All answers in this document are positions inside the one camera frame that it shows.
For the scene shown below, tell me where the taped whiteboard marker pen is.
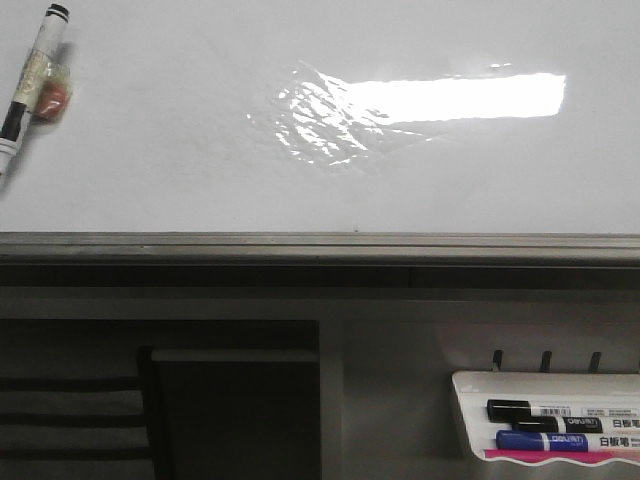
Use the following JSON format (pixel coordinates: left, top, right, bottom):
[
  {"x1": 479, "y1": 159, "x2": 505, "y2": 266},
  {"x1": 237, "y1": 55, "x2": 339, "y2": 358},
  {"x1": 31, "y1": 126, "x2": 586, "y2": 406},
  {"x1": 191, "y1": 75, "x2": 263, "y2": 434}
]
[{"x1": 1, "y1": 3, "x2": 70, "y2": 177}]

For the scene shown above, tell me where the white whiteboard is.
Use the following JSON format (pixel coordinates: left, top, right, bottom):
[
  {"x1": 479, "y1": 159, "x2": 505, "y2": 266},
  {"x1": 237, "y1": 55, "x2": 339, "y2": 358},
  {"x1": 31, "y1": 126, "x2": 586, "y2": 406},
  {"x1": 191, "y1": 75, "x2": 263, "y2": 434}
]
[{"x1": 1, "y1": 1, "x2": 639, "y2": 283}]

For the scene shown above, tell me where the white marker tray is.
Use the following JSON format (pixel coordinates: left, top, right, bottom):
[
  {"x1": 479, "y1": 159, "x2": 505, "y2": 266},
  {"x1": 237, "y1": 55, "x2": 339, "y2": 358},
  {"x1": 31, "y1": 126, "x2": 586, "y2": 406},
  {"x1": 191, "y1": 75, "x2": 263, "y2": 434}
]
[{"x1": 452, "y1": 371, "x2": 639, "y2": 479}]

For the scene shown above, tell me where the upper black capped marker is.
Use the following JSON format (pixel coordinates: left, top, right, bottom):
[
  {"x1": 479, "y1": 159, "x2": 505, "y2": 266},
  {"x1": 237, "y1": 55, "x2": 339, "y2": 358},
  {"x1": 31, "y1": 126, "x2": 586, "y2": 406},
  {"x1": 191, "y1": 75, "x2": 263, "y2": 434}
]
[{"x1": 486, "y1": 399, "x2": 639, "y2": 422}]

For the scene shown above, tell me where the black capped marker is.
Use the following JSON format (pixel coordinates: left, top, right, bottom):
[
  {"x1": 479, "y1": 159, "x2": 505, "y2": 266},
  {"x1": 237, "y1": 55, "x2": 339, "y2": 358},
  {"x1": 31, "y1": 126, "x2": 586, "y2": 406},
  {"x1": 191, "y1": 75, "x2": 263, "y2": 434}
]
[
  {"x1": 511, "y1": 416, "x2": 639, "y2": 434},
  {"x1": 486, "y1": 399, "x2": 639, "y2": 422}
]

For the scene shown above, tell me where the blue capped marker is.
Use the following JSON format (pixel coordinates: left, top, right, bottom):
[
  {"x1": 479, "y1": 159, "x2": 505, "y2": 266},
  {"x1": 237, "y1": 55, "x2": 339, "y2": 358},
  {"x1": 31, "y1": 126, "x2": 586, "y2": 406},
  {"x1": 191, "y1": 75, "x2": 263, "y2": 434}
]
[{"x1": 496, "y1": 430, "x2": 639, "y2": 453}]

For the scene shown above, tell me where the middle black capped marker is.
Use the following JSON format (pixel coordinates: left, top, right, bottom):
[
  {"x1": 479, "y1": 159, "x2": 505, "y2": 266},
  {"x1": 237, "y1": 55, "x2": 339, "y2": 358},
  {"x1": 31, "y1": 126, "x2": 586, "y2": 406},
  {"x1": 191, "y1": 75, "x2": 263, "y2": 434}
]
[{"x1": 511, "y1": 416, "x2": 639, "y2": 434}]

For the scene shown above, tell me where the dark chair back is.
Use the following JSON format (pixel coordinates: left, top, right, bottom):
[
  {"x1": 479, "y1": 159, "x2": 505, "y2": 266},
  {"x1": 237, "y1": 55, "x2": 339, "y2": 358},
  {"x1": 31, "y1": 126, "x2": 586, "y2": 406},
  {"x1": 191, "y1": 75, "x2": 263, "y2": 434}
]
[{"x1": 1, "y1": 346, "x2": 176, "y2": 479}]

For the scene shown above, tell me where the left black wall hook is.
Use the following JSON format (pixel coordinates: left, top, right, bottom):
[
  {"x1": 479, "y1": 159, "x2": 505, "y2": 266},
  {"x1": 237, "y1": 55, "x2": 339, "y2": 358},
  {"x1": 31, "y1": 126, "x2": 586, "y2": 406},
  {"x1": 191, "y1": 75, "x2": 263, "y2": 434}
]
[{"x1": 491, "y1": 349, "x2": 503, "y2": 372}]

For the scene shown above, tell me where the black wall hook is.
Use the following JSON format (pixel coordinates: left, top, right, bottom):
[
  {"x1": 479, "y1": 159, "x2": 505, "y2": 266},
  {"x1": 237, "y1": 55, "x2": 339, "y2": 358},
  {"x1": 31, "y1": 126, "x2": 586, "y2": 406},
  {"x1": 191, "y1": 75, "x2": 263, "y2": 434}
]
[
  {"x1": 588, "y1": 351, "x2": 602, "y2": 374},
  {"x1": 491, "y1": 349, "x2": 503, "y2": 372},
  {"x1": 539, "y1": 350, "x2": 552, "y2": 373}
]

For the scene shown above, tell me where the middle black wall hook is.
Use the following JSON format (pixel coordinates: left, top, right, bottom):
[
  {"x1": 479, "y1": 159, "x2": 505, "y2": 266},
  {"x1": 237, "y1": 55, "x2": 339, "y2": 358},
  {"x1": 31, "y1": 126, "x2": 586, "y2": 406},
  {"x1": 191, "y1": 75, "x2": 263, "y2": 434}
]
[{"x1": 539, "y1": 350, "x2": 552, "y2": 373}]

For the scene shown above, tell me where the right black wall hook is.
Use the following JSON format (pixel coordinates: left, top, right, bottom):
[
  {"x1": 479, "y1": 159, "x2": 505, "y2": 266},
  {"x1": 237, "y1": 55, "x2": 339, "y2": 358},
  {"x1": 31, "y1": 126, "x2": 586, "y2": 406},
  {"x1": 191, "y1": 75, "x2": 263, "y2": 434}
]
[{"x1": 588, "y1": 351, "x2": 602, "y2": 374}]

